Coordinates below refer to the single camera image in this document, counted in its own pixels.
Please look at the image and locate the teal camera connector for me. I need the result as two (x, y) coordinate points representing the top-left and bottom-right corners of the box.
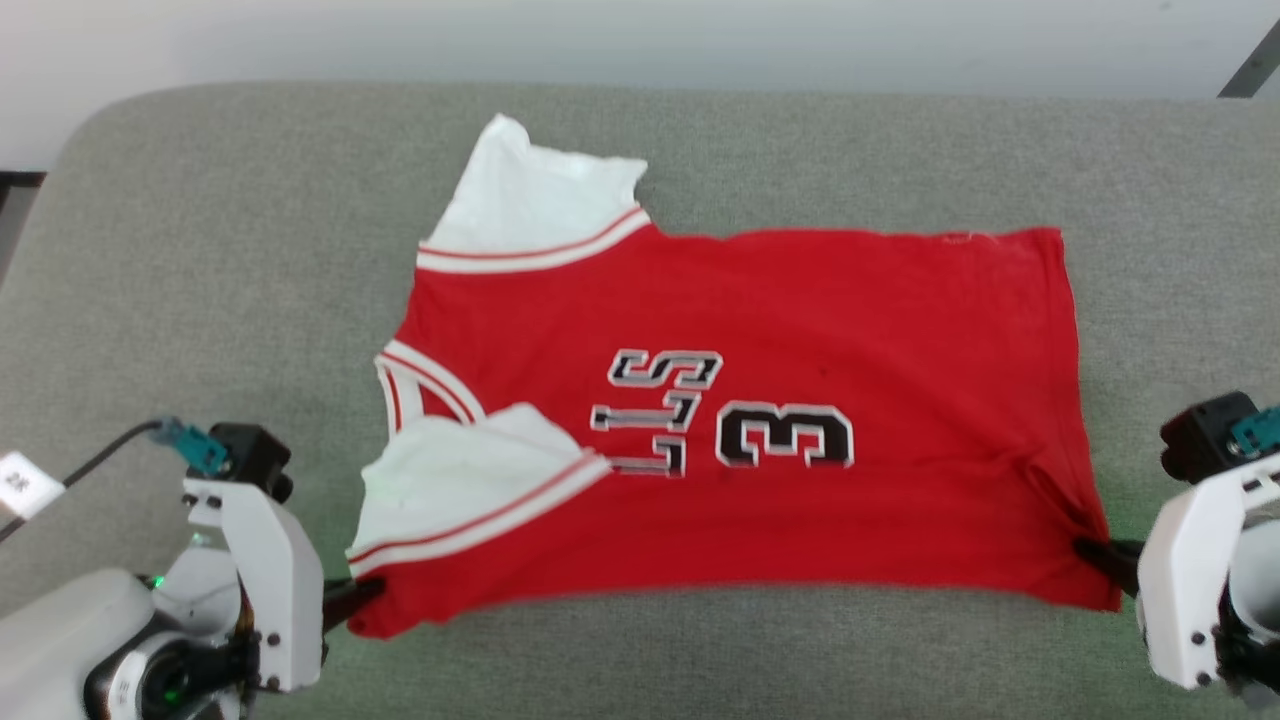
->
(1229, 404), (1280, 458)
(150, 417), (230, 477)

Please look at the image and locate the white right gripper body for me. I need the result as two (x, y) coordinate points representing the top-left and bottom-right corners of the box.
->
(1137, 454), (1280, 692)

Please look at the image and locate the dark metal post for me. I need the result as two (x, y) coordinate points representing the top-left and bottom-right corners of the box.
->
(1217, 18), (1280, 99)

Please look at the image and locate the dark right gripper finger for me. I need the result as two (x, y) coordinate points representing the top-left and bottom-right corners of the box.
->
(1071, 537), (1147, 597)

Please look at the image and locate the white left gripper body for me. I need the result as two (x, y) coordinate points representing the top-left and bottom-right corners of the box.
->
(183, 478), (327, 693)

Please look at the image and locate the teal right camera connector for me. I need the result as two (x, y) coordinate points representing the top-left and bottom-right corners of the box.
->
(1229, 404), (1280, 458)

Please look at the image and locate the white cable label tag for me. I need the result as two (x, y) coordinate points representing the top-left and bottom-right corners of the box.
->
(0, 450), (67, 522)

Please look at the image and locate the teal left camera connector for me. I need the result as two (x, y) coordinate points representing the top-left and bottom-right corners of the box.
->
(150, 417), (230, 477)

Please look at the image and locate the red and white jersey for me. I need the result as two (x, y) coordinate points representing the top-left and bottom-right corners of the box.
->
(345, 113), (1123, 640)

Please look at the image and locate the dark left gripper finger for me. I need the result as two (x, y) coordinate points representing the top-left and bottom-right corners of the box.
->
(321, 576), (387, 634)

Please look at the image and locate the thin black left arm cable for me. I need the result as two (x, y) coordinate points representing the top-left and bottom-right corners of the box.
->
(0, 421), (167, 543)

